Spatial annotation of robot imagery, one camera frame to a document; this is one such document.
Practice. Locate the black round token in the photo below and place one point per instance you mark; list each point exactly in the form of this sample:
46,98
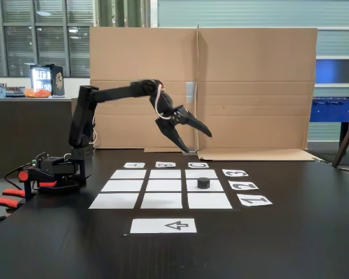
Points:
203,183

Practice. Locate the white paper grid square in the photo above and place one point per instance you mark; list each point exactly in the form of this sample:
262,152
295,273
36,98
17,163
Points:
122,185
161,201
210,201
191,186
128,174
163,185
193,173
165,174
113,201

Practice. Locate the grey tape strip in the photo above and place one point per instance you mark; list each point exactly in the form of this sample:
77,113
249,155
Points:
192,153
190,92

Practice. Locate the paper sheet with letter B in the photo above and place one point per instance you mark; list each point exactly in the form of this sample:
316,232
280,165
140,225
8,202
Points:
158,164

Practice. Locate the paper sheet with letter C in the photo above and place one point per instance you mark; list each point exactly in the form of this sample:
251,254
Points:
190,165

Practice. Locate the paper sheet with letter A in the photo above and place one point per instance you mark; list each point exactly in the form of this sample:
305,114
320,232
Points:
125,165

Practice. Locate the large brown cardboard panel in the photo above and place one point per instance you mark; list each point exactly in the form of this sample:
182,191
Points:
256,64
142,52

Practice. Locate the paper sheet with number 3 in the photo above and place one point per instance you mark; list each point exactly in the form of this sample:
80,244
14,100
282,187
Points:
225,174

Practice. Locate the paper sheet with number 2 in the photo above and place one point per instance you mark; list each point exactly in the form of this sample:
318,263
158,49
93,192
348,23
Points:
234,188

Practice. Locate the white paper sheet with arrow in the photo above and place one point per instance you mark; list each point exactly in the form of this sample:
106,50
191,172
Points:
151,226

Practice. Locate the paper sheet with number 1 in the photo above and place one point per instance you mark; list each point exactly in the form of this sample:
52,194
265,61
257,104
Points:
244,204

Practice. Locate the black mini fridge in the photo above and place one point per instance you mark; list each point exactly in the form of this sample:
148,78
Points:
58,80

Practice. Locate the bowl of orange snacks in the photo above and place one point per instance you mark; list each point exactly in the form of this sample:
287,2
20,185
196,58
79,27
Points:
37,93

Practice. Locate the blue foosball table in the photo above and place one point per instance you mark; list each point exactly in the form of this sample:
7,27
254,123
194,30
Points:
331,112

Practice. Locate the brown wooden stand leg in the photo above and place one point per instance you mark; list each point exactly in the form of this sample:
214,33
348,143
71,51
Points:
344,145

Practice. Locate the red and black clamp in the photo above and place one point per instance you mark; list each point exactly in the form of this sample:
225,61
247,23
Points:
24,175

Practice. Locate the dark brown counter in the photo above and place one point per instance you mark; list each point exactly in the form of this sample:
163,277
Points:
14,130

